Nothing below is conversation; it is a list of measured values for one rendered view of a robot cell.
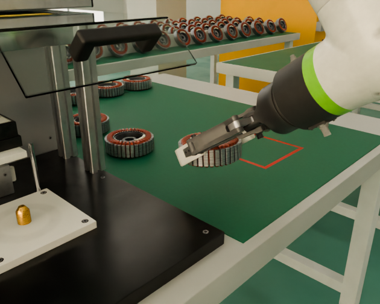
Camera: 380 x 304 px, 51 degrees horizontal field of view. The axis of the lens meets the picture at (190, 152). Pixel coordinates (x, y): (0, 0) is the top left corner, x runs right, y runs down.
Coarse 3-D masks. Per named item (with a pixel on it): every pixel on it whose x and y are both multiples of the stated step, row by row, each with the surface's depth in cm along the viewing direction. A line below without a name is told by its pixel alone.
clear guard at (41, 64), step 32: (0, 32) 40; (32, 32) 42; (64, 32) 44; (32, 64) 40; (64, 64) 42; (96, 64) 44; (128, 64) 47; (160, 64) 50; (192, 64) 53; (32, 96) 38
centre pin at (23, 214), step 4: (20, 208) 57; (24, 208) 58; (28, 208) 58; (16, 212) 57; (20, 212) 57; (24, 212) 57; (28, 212) 58; (16, 216) 58; (20, 216) 57; (24, 216) 57; (28, 216) 58; (20, 220) 58; (24, 220) 58; (28, 220) 58; (20, 224) 58; (24, 224) 58
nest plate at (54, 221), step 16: (48, 192) 67; (0, 208) 62; (16, 208) 62; (32, 208) 62; (48, 208) 62; (64, 208) 62; (0, 224) 58; (16, 224) 58; (32, 224) 58; (48, 224) 58; (64, 224) 58; (80, 224) 58; (96, 224) 59; (0, 240) 55; (16, 240) 55; (32, 240) 55; (48, 240) 55; (64, 240) 56; (0, 256) 51; (16, 256) 51; (32, 256) 53; (0, 272) 50
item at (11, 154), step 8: (0, 120) 59; (8, 120) 59; (0, 128) 57; (8, 128) 58; (16, 128) 59; (0, 136) 57; (8, 136) 58; (16, 136) 59; (0, 144) 57; (8, 144) 58; (16, 144) 59; (0, 152) 58; (8, 152) 58; (16, 152) 58; (24, 152) 58; (0, 160) 56; (8, 160) 57
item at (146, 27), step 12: (144, 24) 46; (156, 24) 47; (84, 36) 40; (96, 36) 41; (108, 36) 42; (120, 36) 43; (132, 36) 44; (144, 36) 45; (156, 36) 47; (72, 48) 42; (84, 48) 41; (144, 48) 48; (84, 60) 43
